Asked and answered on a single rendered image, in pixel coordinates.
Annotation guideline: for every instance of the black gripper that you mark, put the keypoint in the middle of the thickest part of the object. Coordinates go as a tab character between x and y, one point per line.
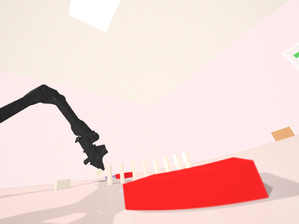
94	157

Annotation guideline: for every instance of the red rectangular block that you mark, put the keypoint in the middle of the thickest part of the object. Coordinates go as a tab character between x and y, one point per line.
229	181
126	175

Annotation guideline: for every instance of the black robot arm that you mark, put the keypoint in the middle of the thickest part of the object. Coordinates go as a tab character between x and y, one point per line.
46	95

